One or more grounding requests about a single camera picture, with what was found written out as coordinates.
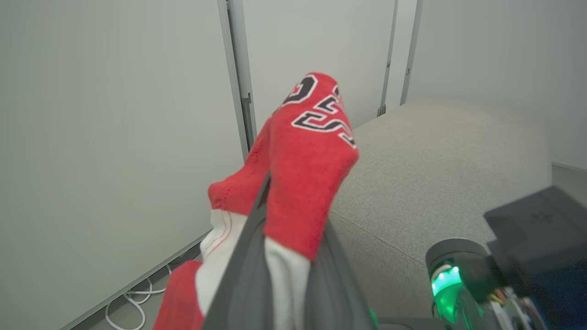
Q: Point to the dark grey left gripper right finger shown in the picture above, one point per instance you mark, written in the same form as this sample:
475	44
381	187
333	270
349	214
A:
335	293

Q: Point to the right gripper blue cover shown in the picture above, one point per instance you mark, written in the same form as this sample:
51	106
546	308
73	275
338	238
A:
451	284

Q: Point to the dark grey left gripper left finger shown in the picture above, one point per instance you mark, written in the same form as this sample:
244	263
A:
243	284

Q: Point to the red and white jersey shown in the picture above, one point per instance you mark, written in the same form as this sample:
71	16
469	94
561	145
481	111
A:
302	174

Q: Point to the grey fabric sofa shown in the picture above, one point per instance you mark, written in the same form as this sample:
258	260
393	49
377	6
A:
435	174

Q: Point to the white partition panel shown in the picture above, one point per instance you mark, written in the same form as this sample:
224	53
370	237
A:
316	41
114	114
504	46

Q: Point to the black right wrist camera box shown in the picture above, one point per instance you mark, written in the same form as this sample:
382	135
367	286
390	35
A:
536	229

